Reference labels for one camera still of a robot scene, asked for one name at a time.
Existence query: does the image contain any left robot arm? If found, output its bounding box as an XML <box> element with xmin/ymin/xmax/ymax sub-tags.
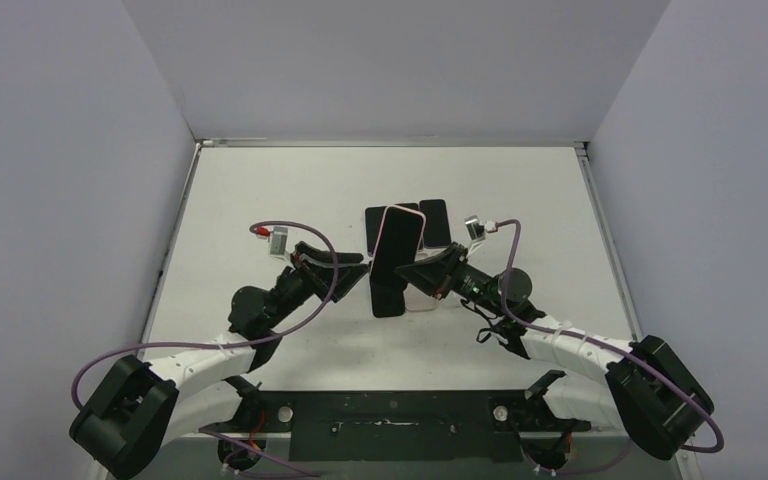
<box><xmin>69</xmin><ymin>242</ymin><xmax>368</xmax><ymax>479</ymax></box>

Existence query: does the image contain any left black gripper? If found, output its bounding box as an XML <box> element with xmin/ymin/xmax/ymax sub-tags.
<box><xmin>264</xmin><ymin>242</ymin><xmax>370</xmax><ymax>329</ymax></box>

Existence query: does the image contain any clear phone case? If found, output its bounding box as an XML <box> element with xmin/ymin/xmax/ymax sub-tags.
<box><xmin>425</xmin><ymin>243</ymin><xmax>465</xmax><ymax>265</ymax></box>

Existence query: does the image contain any beige phone case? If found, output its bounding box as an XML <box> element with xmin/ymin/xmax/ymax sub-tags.
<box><xmin>403</xmin><ymin>283</ymin><xmax>439</xmax><ymax>313</ymax></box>

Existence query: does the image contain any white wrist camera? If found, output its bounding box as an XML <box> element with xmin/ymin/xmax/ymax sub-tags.
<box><xmin>268</xmin><ymin>226</ymin><xmax>289</xmax><ymax>259</ymax></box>
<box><xmin>464</xmin><ymin>215</ymin><xmax>498</xmax><ymax>244</ymax></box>

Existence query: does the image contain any aluminium table frame rail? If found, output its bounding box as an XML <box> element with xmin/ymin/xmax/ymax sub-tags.
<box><xmin>194</xmin><ymin>136</ymin><xmax>589</xmax><ymax>158</ymax></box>

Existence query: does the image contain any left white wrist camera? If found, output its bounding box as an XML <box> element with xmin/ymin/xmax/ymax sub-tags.
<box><xmin>268</xmin><ymin>226</ymin><xmax>289</xmax><ymax>259</ymax></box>

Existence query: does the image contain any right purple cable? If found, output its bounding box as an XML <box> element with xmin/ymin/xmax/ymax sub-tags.
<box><xmin>495</xmin><ymin>219</ymin><xmax>726</xmax><ymax>454</ymax></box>

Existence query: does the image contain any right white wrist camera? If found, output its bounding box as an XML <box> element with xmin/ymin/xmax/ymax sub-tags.
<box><xmin>464</xmin><ymin>215</ymin><xmax>498</xmax><ymax>244</ymax></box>

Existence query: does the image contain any black phone case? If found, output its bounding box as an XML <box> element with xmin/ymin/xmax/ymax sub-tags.
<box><xmin>370</xmin><ymin>281</ymin><xmax>406</xmax><ymax>318</ymax></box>

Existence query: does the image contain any black smartphone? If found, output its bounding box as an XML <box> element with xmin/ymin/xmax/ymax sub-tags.
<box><xmin>399</xmin><ymin>202</ymin><xmax>425</xmax><ymax>252</ymax></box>

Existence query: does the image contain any phone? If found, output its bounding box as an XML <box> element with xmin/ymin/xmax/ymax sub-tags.
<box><xmin>364</xmin><ymin>206</ymin><xmax>386</xmax><ymax>257</ymax></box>
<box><xmin>419</xmin><ymin>199</ymin><xmax>452</xmax><ymax>249</ymax></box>
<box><xmin>370</xmin><ymin>204</ymin><xmax>426</xmax><ymax>290</ymax></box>

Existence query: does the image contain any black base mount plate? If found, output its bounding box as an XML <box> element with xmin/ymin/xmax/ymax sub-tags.
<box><xmin>215</xmin><ymin>390</ymin><xmax>591</xmax><ymax>463</ymax></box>

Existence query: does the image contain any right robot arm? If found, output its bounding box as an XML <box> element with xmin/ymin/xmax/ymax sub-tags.
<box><xmin>394</xmin><ymin>243</ymin><xmax>715</xmax><ymax>460</ymax></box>

